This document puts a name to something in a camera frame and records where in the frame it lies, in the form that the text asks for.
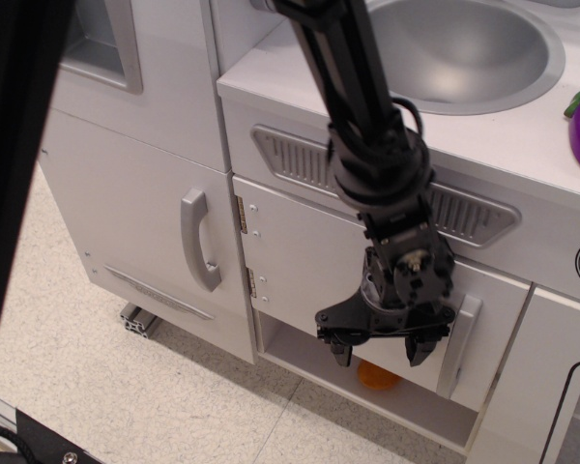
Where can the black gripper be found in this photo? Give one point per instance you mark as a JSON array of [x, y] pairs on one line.
[[406, 275]]

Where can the white cabinet door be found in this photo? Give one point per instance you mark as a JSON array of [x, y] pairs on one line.
[[305, 259]]

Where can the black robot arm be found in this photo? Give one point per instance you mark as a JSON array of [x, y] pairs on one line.
[[382, 169]]

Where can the white toy kitchen cabinet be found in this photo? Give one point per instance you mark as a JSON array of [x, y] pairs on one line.
[[520, 157]]

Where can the orange toy bun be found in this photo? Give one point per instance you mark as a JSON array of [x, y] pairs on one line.
[[375, 377]]

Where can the lower metal door hinge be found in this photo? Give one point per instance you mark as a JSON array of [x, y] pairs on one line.
[[251, 283]]

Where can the metal door hinge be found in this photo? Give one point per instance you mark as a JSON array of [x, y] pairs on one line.
[[251, 283], [242, 214]]

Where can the grey vent panel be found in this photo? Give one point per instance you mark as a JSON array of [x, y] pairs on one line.
[[468, 218]]

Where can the white oven door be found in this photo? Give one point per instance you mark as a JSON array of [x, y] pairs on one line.
[[533, 415]]

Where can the upper metal door hinge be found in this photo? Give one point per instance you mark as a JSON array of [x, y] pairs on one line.
[[242, 214]]

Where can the silver sink bowl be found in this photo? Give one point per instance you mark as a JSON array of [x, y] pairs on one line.
[[465, 57]]

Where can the white toy fridge unit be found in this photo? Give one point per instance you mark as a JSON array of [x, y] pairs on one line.
[[134, 124]]

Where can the grey cabinet door handle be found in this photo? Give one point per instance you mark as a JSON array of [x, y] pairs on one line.
[[464, 324]]

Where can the grey fridge door handle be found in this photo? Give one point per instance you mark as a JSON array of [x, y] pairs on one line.
[[193, 210]]

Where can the aluminium extrusion rail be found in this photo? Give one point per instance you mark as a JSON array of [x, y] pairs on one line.
[[139, 321]]

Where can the black mounting bracket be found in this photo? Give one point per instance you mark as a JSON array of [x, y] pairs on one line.
[[47, 445]]

